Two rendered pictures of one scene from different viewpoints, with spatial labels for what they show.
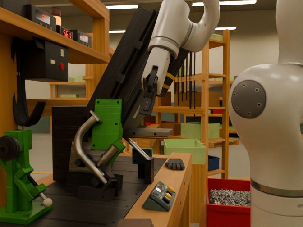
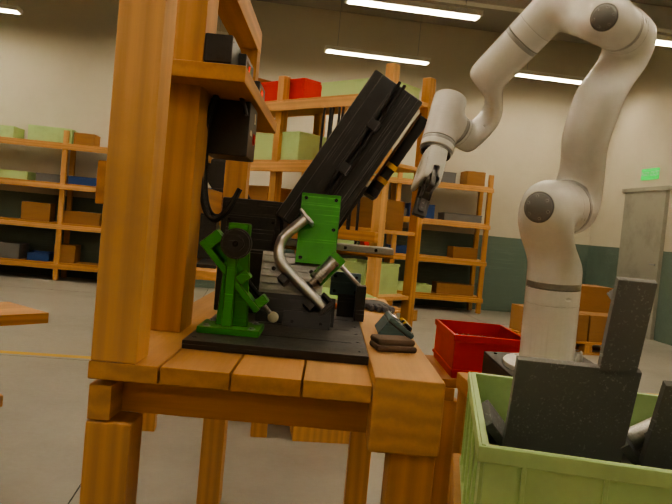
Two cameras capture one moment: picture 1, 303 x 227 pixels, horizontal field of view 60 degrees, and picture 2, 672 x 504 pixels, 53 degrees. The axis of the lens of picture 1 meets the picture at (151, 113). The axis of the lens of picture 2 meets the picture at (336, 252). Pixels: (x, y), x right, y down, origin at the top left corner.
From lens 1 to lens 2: 103 cm
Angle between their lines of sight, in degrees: 13
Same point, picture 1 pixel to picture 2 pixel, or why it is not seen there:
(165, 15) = (444, 109)
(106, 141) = (319, 252)
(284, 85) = (567, 198)
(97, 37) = not seen: hidden behind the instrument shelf
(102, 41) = not seen: hidden behind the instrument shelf
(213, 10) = (497, 113)
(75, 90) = (23, 160)
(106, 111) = (319, 211)
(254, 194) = (530, 292)
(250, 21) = (458, 52)
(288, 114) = (567, 221)
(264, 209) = (539, 303)
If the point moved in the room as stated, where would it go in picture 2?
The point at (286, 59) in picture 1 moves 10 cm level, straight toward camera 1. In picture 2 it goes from (566, 176) to (570, 172)
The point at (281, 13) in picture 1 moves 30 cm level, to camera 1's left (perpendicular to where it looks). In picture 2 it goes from (567, 140) to (436, 122)
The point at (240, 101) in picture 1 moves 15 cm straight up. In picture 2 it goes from (533, 208) to (540, 136)
